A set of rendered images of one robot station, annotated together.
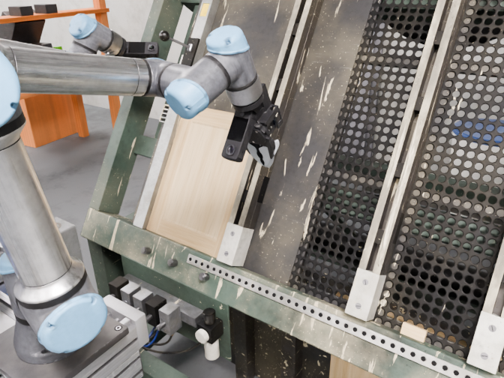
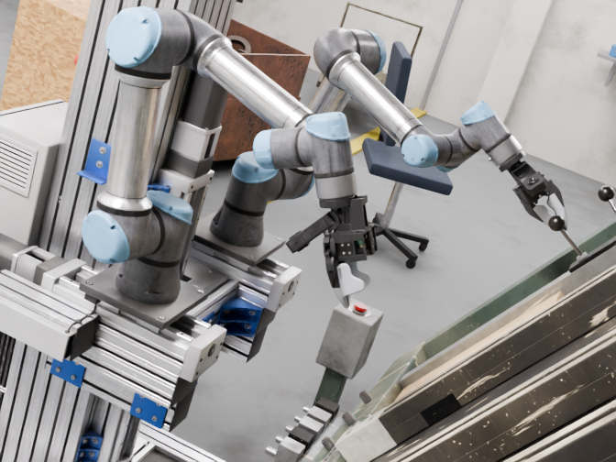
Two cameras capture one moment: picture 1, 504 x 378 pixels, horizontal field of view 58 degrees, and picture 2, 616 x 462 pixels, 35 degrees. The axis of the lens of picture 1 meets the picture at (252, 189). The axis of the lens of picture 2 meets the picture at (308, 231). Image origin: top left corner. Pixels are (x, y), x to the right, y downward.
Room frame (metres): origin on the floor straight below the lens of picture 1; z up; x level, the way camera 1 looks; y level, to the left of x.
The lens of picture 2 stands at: (0.34, -1.60, 2.07)
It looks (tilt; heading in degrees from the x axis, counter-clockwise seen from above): 21 degrees down; 70
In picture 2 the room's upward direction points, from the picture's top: 18 degrees clockwise
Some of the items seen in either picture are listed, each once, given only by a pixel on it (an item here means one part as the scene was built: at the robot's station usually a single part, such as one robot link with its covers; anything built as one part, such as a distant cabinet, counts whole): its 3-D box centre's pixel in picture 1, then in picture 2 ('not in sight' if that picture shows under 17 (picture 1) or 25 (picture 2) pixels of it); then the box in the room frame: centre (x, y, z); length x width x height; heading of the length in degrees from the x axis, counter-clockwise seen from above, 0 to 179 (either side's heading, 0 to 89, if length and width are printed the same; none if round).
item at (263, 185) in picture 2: not in sight; (254, 180); (1.03, 0.84, 1.20); 0.13 x 0.12 x 0.14; 34
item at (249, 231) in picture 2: not in sight; (240, 218); (1.02, 0.84, 1.09); 0.15 x 0.15 x 0.10
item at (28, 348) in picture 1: (49, 319); (151, 269); (0.74, 0.43, 1.09); 0.15 x 0.15 x 0.10
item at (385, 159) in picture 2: not in sight; (405, 156); (2.65, 3.57, 0.57); 0.67 x 0.64 x 1.15; 149
